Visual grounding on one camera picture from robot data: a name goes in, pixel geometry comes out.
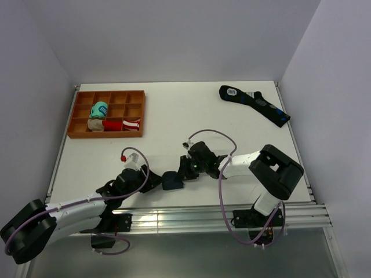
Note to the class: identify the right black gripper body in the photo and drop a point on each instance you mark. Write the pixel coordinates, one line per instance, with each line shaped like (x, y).
(204, 167)

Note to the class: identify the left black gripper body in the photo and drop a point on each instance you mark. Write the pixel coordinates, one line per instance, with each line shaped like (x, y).
(139, 182)

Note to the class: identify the navy cartoon sock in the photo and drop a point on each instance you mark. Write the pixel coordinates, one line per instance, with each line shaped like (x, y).
(170, 181)

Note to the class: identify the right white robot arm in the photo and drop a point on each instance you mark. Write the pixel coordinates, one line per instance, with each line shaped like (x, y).
(277, 172)

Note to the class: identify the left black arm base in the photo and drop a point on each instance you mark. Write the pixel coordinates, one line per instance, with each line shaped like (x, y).
(105, 235)

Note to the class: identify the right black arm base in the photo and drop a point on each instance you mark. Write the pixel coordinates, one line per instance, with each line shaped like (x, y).
(251, 218)

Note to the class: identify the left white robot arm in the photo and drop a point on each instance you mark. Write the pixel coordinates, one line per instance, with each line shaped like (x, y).
(37, 225)

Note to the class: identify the red white striped sock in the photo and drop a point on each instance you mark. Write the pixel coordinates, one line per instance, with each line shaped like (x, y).
(128, 125)

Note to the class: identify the beige rolled sock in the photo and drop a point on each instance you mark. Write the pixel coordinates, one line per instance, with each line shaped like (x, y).
(95, 125)

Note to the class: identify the orange compartment tray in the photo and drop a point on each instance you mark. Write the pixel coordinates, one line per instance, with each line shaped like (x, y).
(122, 105)

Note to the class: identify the black blue sports sock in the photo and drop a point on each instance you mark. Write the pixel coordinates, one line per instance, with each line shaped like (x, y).
(256, 101)

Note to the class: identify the teal rolled sock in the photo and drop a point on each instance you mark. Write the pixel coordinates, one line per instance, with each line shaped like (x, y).
(99, 110)

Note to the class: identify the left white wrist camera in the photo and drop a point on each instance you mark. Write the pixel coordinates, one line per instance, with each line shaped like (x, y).
(130, 162)

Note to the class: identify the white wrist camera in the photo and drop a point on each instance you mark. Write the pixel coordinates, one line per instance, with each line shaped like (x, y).
(188, 144)
(130, 162)

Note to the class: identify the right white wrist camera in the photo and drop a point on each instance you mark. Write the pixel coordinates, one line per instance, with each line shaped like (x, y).
(188, 144)

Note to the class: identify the aluminium front rail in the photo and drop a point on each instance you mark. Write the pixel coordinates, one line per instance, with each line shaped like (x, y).
(200, 219)

